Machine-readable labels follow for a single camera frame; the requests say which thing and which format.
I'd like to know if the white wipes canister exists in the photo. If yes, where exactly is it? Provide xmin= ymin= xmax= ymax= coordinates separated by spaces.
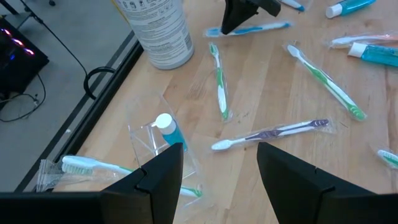
xmin=113 ymin=0 xmax=195 ymax=70

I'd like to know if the teal toothbrush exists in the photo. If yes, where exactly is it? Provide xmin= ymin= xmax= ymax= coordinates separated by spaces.
xmin=325 ymin=0 xmax=377 ymax=19

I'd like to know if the black computer with pink lights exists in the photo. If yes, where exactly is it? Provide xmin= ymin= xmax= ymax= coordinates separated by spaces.
xmin=0 ymin=17 xmax=50 ymax=110

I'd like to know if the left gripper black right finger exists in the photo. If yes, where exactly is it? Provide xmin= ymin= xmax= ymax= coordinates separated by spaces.
xmin=256 ymin=142 xmax=398 ymax=224

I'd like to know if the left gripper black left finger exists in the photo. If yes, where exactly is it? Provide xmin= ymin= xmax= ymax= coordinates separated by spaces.
xmin=102 ymin=142 xmax=185 ymax=224

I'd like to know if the purple white toothbrush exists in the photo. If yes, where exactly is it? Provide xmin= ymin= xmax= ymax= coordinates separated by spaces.
xmin=210 ymin=118 xmax=335 ymax=152

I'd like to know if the orange white toothbrush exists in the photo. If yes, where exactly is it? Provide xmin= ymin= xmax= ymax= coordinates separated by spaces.
xmin=328 ymin=30 xmax=398 ymax=50

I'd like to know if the coiled black floor cable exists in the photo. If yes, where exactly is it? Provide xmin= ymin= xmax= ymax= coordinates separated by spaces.
xmin=18 ymin=0 xmax=116 ymax=101

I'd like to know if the small blue mouthwash bottle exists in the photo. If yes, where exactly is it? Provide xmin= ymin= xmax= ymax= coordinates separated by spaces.
xmin=154 ymin=113 xmax=189 ymax=153
xmin=347 ymin=42 xmax=398 ymax=68

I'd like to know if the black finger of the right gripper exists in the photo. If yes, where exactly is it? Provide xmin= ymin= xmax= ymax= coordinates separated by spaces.
xmin=221 ymin=0 xmax=259 ymax=35
xmin=255 ymin=0 xmax=282 ymax=17

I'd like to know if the clear acrylic toothbrush holder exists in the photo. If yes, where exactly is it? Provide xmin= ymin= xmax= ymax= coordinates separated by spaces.
xmin=126 ymin=93 xmax=203 ymax=190

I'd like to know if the green white toothbrush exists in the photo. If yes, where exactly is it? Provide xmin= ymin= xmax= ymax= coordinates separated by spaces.
xmin=369 ymin=142 xmax=398 ymax=170
xmin=208 ymin=42 xmax=234 ymax=123
xmin=36 ymin=154 xmax=205 ymax=199
xmin=282 ymin=42 xmax=368 ymax=123

